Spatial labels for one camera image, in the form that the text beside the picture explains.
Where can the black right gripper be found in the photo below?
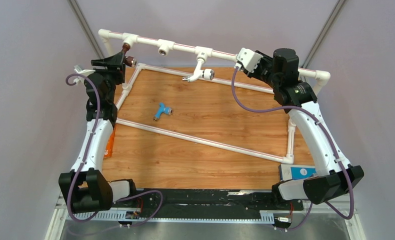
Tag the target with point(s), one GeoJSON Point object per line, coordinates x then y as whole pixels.
{"type": "Point", "coordinates": [262, 60]}

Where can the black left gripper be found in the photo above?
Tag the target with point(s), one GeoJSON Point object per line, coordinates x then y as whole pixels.
{"type": "Point", "coordinates": [114, 66]}

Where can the brown water faucet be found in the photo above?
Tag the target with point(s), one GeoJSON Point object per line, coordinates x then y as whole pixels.
{"type": "Point", "coordinates": [128, 56]}

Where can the blue water faucet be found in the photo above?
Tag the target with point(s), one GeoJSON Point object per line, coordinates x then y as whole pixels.
{"type": "Point", "coordinates": [163, 109]}

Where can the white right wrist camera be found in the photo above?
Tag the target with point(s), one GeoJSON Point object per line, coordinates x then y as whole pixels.
{"type": "Point", "coordinates": [248, 60]}

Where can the white PVC pipe frame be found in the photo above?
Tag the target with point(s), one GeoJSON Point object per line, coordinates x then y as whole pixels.
{"type": "Point", "coordinates": [164, 46]}

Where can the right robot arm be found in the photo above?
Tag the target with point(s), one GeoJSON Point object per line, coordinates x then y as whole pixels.
{"type": "Point", "coordinates": [335, 175]}

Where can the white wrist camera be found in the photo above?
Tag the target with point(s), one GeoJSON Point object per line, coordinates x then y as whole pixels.
{"type": "Point", "coordinates": [82, 71]}
{"type": "Point", "coordinates": [248, 60]}

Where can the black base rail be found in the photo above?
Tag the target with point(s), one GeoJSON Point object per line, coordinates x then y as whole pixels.
{"type": "Point", "coordinates": [211, 204]}

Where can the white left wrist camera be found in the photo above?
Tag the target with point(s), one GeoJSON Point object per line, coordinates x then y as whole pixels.
{"type": "Point", "coordinates": [82, 71]}

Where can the white water faucet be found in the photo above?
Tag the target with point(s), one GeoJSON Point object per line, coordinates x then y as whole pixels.
{"type": "Point", "coordinates": [206, 74]}

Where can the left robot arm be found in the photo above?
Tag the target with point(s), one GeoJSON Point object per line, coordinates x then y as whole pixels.
{"type": "Point", "coordinates": [84, 187]}

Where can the orange razor package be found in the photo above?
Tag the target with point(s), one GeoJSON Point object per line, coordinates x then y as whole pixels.
{"type": "Point", "coordinates": [109, 147]}

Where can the blue white box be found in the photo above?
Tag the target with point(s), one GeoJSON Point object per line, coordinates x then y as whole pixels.
{"type": "Point", "coordinates": [296, 172]}

